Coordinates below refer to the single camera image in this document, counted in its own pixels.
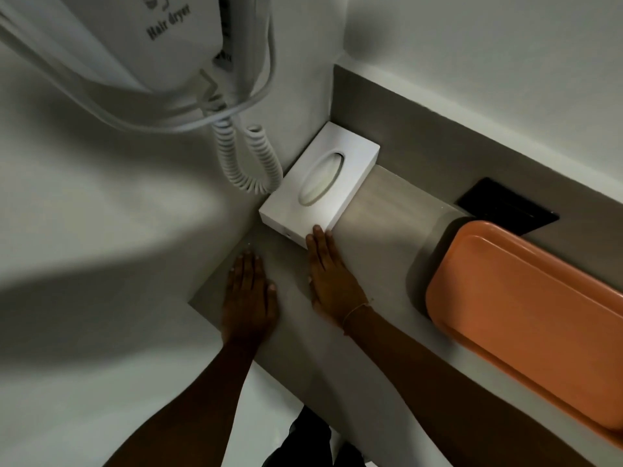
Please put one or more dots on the person's left hand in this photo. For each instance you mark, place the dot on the person's left hand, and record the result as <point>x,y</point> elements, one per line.
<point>248,306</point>

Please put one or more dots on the person's right hand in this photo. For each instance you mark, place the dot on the person's right hand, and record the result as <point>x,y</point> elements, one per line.
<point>336,286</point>

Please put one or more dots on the person's right thumb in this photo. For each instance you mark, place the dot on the person's right thumb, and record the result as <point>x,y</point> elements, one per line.
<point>311,289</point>

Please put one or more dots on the person's left thumb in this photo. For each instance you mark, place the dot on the person's left thumb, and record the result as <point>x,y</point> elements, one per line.
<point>273,295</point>

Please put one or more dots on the person's right forearm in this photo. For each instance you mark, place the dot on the person's right forearm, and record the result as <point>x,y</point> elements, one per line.
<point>452,393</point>

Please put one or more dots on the person's left forearm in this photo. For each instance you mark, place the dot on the person's left forearm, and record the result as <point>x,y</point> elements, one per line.
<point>194,408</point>

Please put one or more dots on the white tissue box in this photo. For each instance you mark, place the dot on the white tissue box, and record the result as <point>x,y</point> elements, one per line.
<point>336,155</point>

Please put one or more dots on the person's dark trousers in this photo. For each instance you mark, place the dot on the person's dark trousers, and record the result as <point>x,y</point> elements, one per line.
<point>306,440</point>

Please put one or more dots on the orange plastic tray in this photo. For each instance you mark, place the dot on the orange plastic tray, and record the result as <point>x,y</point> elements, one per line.
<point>525,316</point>

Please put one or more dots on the black rectangular wall plate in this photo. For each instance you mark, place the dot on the black rectangular wall plate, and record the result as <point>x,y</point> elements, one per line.
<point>511,206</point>

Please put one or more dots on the white wall hair dryer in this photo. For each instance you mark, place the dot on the white wall hair dryer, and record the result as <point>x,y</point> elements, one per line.
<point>165,38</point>

